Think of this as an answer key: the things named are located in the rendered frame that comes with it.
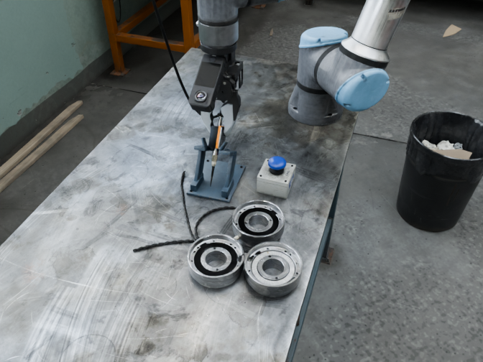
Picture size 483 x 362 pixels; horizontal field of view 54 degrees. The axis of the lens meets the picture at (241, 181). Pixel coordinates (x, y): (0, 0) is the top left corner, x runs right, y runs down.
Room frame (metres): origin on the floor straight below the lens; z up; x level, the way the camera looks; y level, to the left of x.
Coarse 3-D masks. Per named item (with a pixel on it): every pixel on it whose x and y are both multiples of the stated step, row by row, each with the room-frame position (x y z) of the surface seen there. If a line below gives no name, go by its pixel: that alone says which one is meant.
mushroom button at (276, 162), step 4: (276, 156) 0.82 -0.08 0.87; (272, 160) 0.81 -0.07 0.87; (276, 160) 0.80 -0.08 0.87; (280, 160) 0.81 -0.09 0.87; (284, 160) 0.81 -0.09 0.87; (268, 164) 0.80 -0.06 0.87; (272, 164) 0.79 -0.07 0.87; (276, 164) 0.79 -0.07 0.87; (280, 164) 0.79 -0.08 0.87; (284, 164) 0.79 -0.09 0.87; (272, 168) 0.79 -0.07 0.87; (276, 168) 0.79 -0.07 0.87; (280, 168) 0.79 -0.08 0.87
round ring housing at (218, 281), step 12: (204, 240) 0.61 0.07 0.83; (216, 240) 0.62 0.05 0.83; (228, 240) 0.61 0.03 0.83; (192, 252) 0.58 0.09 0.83; (204, 252) 0.58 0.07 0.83; (216, 252) 0.59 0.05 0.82; (228, 252) 0.58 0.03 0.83; (240, 252) 0.58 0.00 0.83; (192, 264) 0.56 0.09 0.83; (204, 264) 0.56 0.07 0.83; (228, 264) 0.56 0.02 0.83; (240, 264) 0.55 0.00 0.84; (192, 276) 0.54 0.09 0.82; (204, 276) 0.52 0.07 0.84; (216, 276) 0.52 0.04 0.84; (228, 276) 0.52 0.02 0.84; (216, 288) 0.52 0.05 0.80
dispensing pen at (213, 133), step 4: (220, 112) 0.87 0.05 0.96; (220, 116) 0.86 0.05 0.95; (220, 120) 0.86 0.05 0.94; (220, 124) 0.85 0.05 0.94; (212, 128) 0.84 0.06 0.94; (216, 128) 0.84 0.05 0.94; (212, 132) 0.83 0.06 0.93; (216, 132) 0.83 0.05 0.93; (212, 136) 0.83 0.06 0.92; (216, 136) 0.82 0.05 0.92; (212, 140) 0.82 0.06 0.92; (208, 144) 0.82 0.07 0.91; (212, 144) 0.82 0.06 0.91; (216, 148) 0.82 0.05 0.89; (216, 152) 0.82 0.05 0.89; (212, 156) 0.82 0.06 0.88; (216, 156) 0.81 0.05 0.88; (212, 160) 0.81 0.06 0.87; (216, 160) 0.81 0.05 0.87; (212, 164) 0.81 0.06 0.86; (212, 168) 0.80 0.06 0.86; (212, 172) 0.80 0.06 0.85; (212, 176) 0.79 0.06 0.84
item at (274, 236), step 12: (252, 204) 0.71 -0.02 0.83; (264, 204) 0.71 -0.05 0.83; (252, 216) 0.68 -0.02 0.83; (264, 216) 0.68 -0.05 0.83; (240, 228) 0.65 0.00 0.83; (252, 228) 0.65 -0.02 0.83; (264, 228) 0.65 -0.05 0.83; (240, 240) 0.63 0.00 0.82; (252, 240) 0.61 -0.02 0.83; (264, 240) 0.61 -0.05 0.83; (276, 240) 0.63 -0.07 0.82
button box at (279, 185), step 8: (264, 168) 0.81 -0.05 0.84; (288, 168) 0.81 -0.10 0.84; (264, 176) 0.79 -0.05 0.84; (272, 176) 0.79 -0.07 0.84; (280, 176) 0.79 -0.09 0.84; (288, 176) 0.79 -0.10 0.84; (264, 184) 0.78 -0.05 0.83; (272, 184) 0.77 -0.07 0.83; (280, 184) 0.77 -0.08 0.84; (288, 184) 0.77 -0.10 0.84; (264, 192) 0.78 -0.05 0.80; (272, 192) 0.77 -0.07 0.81; (280, 192) 0.77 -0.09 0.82; (288, 192) 0.78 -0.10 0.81
